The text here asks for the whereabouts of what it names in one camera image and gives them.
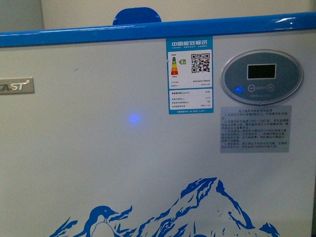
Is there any white chest freezer blue rim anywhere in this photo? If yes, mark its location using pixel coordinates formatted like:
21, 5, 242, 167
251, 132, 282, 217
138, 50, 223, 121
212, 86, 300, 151
0, 12, 316, 237

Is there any blue energy efficiency label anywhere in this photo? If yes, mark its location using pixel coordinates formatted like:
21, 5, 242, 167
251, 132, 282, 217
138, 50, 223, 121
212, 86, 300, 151
166, 36, 214, 115

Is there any grey instruction sticker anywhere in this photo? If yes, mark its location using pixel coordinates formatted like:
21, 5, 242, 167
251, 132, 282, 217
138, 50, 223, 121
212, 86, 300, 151
220, 105, 292, 153

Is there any oval grey control panel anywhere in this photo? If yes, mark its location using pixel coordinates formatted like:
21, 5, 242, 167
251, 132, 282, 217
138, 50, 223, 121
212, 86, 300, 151
221, 49, 304, 106

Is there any silver brand badge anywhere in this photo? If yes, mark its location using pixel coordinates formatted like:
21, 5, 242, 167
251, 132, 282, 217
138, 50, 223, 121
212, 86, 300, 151
0, 78, 35, 95

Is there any blue lid handle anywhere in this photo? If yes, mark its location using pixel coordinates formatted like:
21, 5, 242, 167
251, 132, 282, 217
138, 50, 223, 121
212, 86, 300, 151
113, 7, 162, 25

